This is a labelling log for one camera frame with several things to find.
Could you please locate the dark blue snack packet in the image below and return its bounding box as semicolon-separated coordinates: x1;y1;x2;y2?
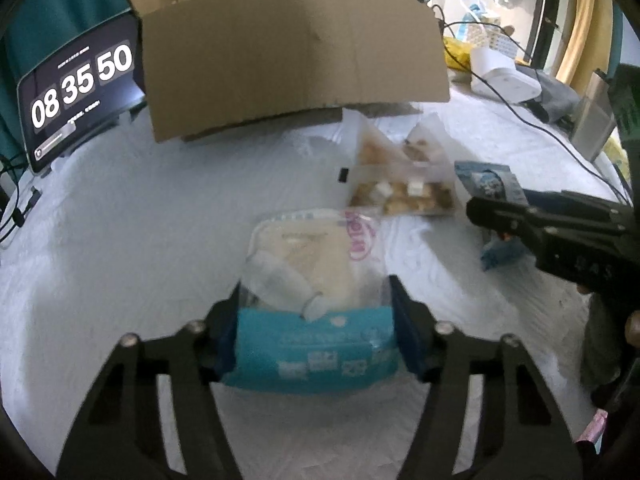
453;160;533;273

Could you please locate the grey cloth pouch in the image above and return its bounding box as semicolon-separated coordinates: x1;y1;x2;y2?
516;65;580;124

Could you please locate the clear bag of pastries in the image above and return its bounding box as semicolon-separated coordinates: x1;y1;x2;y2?
338;108;458;217

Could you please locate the yellow curtain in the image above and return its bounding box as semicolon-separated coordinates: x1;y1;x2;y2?
555;0;614;96

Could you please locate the white power adapter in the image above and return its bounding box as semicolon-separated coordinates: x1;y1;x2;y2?
470;47;542;104

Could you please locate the yellow plastic bag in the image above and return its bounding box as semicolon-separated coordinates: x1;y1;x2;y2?
442;36;472;72

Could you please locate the tablet showing clock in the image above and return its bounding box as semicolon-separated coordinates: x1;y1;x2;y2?
16;11;144;174

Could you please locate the brown cardboard box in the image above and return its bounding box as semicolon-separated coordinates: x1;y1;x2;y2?
128;0;449;142

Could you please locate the teal curtain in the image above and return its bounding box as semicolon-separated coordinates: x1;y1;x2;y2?
1;0;130;165

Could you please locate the black cable on table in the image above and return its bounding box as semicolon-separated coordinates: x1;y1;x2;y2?
430;3;634;206

